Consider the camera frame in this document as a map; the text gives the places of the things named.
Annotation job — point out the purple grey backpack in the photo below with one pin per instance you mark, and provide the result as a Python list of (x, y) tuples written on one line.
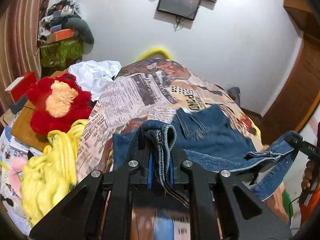
[(234, 93)]

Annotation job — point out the pink plush toy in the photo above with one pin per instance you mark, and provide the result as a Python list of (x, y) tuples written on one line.
[(16, 166)]

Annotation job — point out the newspaper print bed cover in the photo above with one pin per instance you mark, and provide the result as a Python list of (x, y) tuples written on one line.
[(154, 89)]

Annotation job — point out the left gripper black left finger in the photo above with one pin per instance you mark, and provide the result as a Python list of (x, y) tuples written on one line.
[(99, 207)]

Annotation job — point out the brown cardboard box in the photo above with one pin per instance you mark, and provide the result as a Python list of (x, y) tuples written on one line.
[(22, 129)]

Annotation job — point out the yellow bed headboard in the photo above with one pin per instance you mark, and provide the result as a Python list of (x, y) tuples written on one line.
[(155, 51)]

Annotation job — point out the red plush toy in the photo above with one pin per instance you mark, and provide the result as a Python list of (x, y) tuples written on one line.
[(59, 102)]

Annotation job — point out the white crumpled cloth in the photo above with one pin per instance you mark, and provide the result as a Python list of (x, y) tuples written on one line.
[(94, 76)]

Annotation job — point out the grey neck pillow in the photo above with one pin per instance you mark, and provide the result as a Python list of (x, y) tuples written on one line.
[(82, 27)]

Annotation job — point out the red white box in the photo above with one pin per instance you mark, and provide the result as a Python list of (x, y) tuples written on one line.
[(19, 86)]

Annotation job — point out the small wall monitor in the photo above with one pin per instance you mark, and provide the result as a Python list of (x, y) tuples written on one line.
[(183, 8)]

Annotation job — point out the red striped curtain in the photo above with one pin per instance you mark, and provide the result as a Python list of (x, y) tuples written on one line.
[(19, 34)]

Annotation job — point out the person right hand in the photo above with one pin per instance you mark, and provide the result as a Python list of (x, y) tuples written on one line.
[(307, 175)]

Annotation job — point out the yellow fleece blanket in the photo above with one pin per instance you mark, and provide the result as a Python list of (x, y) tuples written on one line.
[(48, 178)]

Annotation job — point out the blue denim jacket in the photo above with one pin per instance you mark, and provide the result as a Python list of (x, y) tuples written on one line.
[(208, 139)]

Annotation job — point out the green patterned storage box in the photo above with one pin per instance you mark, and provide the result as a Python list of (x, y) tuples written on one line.
[(57, 54)]

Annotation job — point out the orange shoe box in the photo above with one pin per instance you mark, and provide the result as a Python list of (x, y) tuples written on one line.
[(60, 35)]

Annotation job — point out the wooden wardrobe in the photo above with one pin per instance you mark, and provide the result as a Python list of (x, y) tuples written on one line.
[(299, 96)]

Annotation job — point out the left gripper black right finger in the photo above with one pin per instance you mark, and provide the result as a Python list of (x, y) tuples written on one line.
[(220, 206)]

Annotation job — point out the orange sleeve forearm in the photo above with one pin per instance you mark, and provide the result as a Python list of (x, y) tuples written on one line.
[(307, 210)]

